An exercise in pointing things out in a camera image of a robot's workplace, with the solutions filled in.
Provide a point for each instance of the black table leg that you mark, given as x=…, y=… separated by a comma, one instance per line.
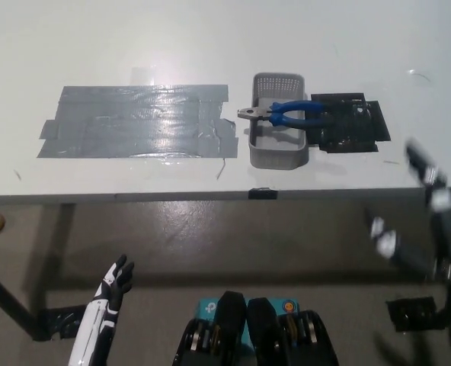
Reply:
x=8, y=301

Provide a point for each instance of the black teal robot torso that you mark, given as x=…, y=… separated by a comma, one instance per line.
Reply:
x=258, y=335

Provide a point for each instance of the small black tape strip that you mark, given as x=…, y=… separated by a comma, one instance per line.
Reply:
x=263, y=193

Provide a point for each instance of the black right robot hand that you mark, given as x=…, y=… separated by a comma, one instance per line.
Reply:
x=444, y=228

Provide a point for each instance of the grey duct tape patch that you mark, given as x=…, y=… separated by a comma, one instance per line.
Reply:
x=134, y=122

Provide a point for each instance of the grey plastic basket container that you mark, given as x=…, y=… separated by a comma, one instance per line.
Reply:
x=277, y=150

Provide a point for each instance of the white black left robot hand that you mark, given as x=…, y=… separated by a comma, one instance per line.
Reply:
x=96, y=331

